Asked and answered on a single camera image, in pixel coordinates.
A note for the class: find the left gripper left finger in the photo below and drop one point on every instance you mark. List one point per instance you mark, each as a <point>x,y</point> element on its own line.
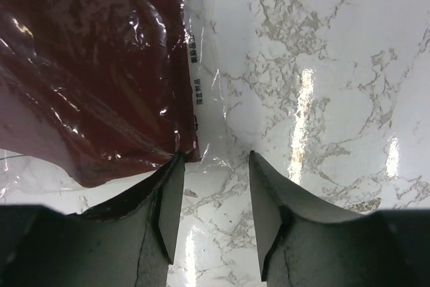
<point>128,240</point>

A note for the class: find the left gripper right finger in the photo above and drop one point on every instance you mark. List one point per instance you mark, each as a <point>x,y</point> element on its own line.
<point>302,240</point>

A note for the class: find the clear bag with maroon clothes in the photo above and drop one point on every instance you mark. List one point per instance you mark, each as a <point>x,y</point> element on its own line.
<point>99,90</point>

